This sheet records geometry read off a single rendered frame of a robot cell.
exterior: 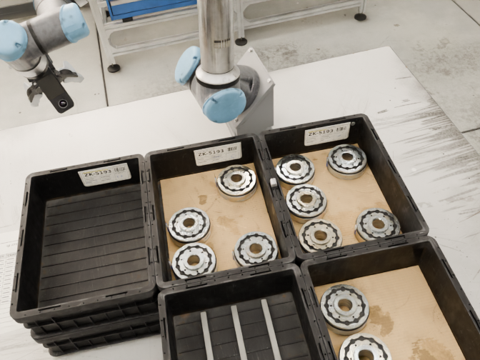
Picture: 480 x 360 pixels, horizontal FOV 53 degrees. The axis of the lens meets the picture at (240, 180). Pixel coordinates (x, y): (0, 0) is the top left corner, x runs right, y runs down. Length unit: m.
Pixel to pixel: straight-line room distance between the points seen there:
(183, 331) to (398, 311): 0.46
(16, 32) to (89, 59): 2.25
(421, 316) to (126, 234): 0.71
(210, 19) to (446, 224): 0.83
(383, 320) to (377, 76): 1.00
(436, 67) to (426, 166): 1.64
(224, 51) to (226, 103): 0.14
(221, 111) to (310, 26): 2.17
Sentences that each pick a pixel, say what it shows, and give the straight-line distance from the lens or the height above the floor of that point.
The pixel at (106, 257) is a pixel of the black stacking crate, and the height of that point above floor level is 0.83.
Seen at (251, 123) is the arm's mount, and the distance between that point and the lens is 1.51.
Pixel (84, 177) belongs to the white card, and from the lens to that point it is 1.31.
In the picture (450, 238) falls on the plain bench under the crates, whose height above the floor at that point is 0.70.
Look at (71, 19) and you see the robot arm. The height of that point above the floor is 1.29.
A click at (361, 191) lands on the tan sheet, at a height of 0.83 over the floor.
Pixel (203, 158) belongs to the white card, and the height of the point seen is 0.88.
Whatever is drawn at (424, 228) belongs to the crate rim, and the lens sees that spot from 1.13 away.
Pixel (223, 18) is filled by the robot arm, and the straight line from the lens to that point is 1.18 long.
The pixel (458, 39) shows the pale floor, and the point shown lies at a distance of 3.42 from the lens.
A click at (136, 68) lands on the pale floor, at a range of 3.15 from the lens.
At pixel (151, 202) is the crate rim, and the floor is 0.93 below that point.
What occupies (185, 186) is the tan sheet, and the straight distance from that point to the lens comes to 1.30.
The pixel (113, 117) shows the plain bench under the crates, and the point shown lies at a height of 0.70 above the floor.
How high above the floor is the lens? 1.82
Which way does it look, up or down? 50 degrees down
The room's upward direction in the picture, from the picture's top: 5 degrees counter-clockwise
